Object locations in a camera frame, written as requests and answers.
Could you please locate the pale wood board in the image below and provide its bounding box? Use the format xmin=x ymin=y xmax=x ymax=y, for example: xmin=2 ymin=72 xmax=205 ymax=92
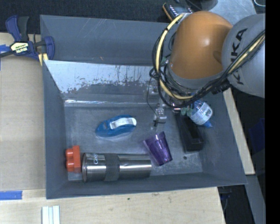
xmin=0 ymin=56 xmax=47 ymax=192

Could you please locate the purple plastic cup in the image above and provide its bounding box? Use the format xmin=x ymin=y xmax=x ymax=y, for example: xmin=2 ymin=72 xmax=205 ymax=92
xmin=143 ymin=131 xmax=173 ymax=167

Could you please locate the stainless steel flask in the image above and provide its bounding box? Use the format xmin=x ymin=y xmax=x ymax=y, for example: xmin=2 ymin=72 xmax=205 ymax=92
xmin=81 ymin=152 xmax=153 ymax=183

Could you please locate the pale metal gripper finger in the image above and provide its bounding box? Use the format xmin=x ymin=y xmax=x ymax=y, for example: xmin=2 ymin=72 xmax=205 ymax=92
xmin=151 ymin=78 xmax=160 ymax=96
xmin=153 ymin=103 xmax=168 ymax=127

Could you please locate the clear plastic bottle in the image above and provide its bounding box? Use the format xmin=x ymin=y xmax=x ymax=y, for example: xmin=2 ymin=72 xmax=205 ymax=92
xmin=188 ymin=100 xmax=213 ymax=128

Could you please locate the blue tape dispenser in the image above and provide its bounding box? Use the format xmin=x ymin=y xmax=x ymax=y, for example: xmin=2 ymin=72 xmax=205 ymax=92
xmin=95 ymin=114 xmax=137 ymax=139

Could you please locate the grey metal bin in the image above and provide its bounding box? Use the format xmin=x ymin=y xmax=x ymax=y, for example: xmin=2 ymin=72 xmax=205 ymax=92
xmin=39 ymin=14 xmax=248 ymax=199

